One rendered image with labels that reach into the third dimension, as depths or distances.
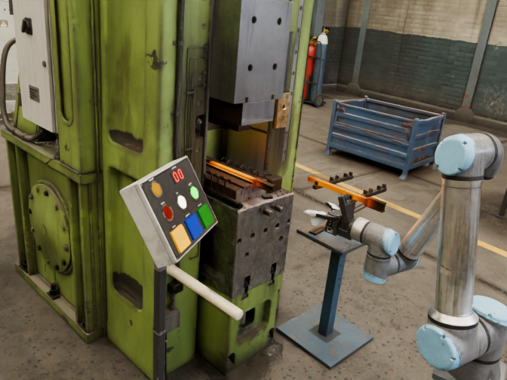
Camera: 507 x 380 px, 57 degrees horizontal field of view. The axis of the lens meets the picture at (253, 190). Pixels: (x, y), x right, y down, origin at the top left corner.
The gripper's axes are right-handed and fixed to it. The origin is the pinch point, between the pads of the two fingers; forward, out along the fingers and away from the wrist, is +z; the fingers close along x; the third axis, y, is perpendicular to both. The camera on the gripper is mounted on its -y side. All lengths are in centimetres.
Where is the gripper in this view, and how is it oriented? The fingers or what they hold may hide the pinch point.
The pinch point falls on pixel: (314, 205)
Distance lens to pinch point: 193.3
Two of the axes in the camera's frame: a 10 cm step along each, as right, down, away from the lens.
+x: 6.9, -2.1, 7.0
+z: -7.2, -3.1, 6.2
